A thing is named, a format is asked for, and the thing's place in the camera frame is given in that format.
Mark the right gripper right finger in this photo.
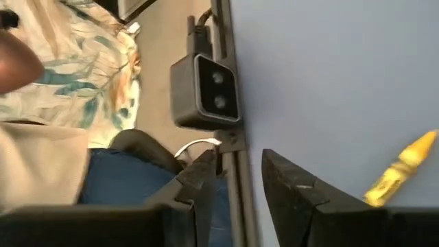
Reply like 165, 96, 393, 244
261, 148, 439, 247

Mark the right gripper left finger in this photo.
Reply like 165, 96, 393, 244
0, 149, 217, 247

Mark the yellow crayon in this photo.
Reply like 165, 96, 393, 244
363, 129, 439, 209

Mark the blue-grey table mat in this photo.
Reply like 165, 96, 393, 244
228, 0, 439, 247

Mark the person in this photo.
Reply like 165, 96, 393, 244
0, 0, 234, 247

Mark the person's hand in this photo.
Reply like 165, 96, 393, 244
0, 27, 45, 95

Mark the white cable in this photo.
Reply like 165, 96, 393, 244
174, 137, 223, 158

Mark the black table-level camera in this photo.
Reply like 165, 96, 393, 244
169, 15, 244, 132

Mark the black camera cable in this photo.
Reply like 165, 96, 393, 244
195, 7, 214, 30

